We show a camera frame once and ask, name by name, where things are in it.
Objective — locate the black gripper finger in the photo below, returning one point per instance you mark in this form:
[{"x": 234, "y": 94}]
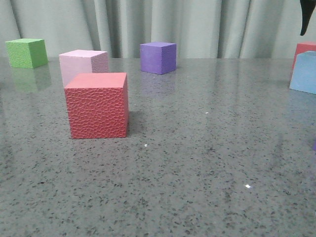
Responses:
[{"x": 307, "y": 8}]

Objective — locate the light blue foam cube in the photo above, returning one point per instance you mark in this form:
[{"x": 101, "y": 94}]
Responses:
[{"x": 304, "y": 73}]

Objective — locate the red foam cube far right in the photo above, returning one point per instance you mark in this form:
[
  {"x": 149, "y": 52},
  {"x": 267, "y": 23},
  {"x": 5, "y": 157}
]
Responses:
[{"x": 303, "y": 47}]

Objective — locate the grey-green curtain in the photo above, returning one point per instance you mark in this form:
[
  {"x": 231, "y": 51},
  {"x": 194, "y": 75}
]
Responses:
[{"x": 200, "y": 28}]

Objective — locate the purple foam cube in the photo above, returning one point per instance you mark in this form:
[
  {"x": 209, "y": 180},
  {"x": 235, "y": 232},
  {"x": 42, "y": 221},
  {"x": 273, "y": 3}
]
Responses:
[{"x": 158, "y": 57}]

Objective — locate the red textured foam cube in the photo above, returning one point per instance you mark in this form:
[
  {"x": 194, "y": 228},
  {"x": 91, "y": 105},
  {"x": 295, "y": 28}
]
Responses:
[{"x": 97, "y": 105}]

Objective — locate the pink foam cube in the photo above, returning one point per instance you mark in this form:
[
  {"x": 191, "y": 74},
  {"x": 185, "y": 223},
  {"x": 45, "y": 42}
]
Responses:
[{"x": 82, "y": 61}]

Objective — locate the green foam cube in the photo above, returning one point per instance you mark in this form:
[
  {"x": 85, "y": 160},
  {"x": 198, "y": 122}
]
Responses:
[{"x": 27, "y": 53}]

